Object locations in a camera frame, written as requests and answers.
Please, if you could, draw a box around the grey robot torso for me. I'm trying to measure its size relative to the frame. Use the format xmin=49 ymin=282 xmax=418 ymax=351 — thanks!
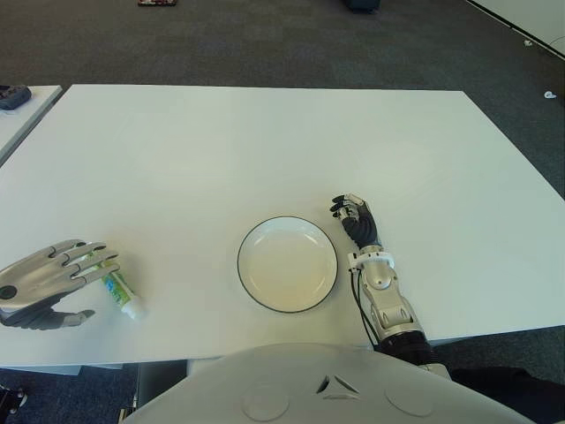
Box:
xmin=127 ymin=343 xmax=555 ymax=424

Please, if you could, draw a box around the dark game controller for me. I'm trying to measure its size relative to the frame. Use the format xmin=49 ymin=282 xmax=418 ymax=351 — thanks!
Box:
xmin=0 ymin=85 xmax=33 ymax=110

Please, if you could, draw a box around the black device with screws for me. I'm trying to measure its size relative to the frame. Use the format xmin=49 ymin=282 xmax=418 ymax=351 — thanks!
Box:
xmin=0 ymin=383 xmax=30 ymax=416

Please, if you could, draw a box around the green white toothpaste tube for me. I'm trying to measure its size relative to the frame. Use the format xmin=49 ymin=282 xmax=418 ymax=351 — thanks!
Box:
xmin=100 ymin=259 xmax=146 ymax=320

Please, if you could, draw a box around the white side table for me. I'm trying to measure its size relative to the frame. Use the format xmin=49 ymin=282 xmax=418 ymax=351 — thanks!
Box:
xmin=0 ymin=85 xmax=63 ymax=163

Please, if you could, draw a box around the white plate with black rim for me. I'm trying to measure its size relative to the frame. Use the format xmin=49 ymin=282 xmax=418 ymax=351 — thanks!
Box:
xmin=237 ymin=216 xmax=340 ymax=315

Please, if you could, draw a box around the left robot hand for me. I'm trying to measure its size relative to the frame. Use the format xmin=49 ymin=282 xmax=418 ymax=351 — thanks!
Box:
xmin=0 ymin=239 xmax=121 ymax=330

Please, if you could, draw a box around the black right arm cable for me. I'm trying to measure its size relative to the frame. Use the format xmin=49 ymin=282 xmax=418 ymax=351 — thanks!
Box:
xmin=351 ymin=269 xmax=381 ymax=351

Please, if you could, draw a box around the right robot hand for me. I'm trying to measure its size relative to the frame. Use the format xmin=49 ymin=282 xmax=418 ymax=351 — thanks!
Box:
xmin=329 ymin=192 xmax=381 ymax=248

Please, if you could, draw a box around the dark blue floor object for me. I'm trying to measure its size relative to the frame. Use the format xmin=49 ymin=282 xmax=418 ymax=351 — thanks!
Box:
xmin=343 ymin=0 xmax=383 ymax=13

